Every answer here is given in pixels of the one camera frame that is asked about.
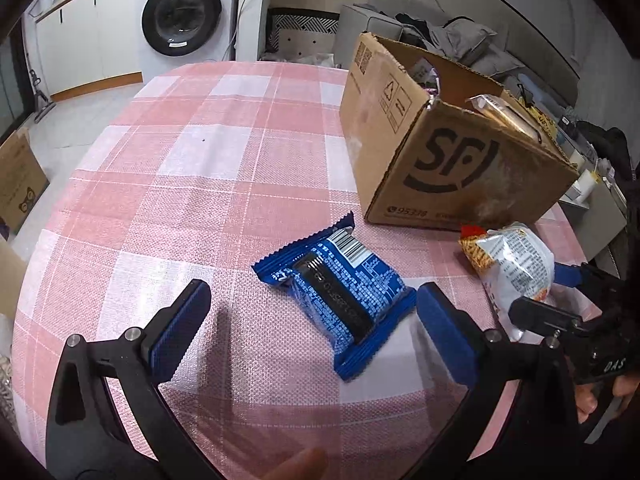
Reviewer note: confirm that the grey storage box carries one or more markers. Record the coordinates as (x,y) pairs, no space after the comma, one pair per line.
(367,30)

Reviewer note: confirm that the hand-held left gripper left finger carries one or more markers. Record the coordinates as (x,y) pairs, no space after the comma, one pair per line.
(182,320)

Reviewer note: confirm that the grey clothes pile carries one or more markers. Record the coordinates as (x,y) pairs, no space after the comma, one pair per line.
(465,42)

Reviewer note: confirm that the beige snack packet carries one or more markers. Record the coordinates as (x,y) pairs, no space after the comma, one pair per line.
(505,115)

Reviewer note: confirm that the white cup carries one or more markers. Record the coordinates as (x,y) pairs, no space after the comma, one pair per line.
(586,185)

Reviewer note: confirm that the black white patterned basket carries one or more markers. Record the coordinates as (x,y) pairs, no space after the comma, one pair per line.
(302,35)

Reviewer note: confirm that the person's left hand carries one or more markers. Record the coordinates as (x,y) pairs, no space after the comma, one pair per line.
(295,465)

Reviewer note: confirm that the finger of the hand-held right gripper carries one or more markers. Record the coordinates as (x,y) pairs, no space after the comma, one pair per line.
(570,275)
(545,317)

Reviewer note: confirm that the grey side table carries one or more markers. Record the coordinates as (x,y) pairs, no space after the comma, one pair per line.
(597,225)

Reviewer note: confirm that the white washing machine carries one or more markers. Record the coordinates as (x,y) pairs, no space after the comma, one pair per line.
(187,15)

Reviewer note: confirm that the white red snack bag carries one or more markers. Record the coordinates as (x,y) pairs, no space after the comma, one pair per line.
(520,265)

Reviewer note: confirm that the white cabinets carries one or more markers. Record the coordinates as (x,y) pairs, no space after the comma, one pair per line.
(85,35)

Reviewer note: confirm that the yellow packet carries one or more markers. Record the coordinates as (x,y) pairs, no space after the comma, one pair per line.
(542,117)

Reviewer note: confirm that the black bag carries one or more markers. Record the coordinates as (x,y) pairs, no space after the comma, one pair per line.
(607,150)

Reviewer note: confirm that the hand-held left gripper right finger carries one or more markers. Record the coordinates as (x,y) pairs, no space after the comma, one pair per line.
(445,330)

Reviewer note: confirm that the pink plaid tablecloth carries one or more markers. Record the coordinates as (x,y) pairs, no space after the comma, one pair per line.
(200,200)

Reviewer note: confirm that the person's right hand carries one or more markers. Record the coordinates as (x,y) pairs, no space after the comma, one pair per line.
(586,402)

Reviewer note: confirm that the flat cardboard sheet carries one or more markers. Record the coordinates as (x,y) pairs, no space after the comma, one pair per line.
(20,180)

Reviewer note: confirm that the floor mop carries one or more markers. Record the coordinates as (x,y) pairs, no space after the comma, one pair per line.
(40,100)

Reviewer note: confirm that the blue snack packet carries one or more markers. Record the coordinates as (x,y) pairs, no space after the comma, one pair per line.
(340,290)

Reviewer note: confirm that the brown cardboard box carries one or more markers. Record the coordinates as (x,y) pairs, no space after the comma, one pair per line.
(450,160)

